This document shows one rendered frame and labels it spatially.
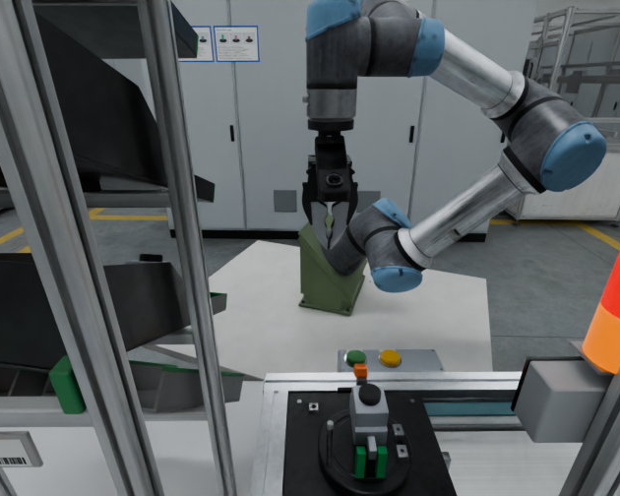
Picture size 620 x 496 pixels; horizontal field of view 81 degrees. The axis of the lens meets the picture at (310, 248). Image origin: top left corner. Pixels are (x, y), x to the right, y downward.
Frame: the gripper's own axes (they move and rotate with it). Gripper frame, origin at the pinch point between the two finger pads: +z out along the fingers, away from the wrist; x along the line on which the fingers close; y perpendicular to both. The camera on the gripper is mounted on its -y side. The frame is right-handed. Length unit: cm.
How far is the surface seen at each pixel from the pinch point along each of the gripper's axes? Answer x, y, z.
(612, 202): -328, 321, 96
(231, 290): 29, 45, 37
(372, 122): -53, 279, 9
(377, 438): -5.7, -23.2, 18.3
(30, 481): 51, -17, 37
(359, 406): -3.2, -22.0, 13.8
